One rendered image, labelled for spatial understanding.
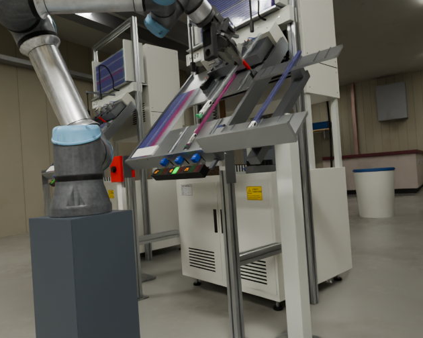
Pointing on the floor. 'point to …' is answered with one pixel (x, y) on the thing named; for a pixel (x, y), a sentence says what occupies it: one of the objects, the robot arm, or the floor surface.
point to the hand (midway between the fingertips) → (237, 64)
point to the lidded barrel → (375, 192)
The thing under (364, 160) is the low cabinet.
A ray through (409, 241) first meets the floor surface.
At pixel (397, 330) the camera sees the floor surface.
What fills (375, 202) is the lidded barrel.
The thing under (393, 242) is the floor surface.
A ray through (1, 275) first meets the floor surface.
